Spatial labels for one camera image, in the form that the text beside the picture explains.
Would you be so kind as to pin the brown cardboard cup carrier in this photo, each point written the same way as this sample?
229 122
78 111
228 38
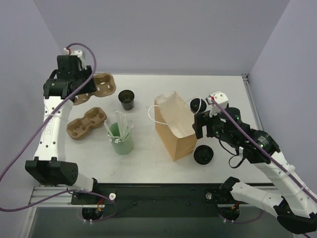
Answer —
80 127

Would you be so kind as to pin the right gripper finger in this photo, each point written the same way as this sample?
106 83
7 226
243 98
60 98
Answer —
197 122
198 131

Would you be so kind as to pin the green straw holder cup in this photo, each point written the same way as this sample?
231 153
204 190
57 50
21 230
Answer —
121 147

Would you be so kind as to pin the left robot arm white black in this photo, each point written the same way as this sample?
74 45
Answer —
49 165

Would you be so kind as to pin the black cup lid stack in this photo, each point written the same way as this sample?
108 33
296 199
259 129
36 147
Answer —
203 154

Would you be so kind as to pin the black takeout coffee cup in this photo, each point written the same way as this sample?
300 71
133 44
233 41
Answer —
126 98

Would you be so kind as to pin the brown paper takeout bag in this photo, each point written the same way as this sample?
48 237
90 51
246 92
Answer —
173 123

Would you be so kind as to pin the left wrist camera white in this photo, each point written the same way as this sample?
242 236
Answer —
80 55

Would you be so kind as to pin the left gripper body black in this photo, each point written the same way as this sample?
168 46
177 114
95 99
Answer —
84 83

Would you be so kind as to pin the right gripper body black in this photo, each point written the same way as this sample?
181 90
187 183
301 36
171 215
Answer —
200 123

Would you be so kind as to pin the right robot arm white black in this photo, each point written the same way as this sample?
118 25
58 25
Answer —
294 206

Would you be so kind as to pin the white wrapped straw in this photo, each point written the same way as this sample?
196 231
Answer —
123 125

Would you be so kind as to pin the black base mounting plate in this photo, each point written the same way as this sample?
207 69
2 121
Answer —
160 200

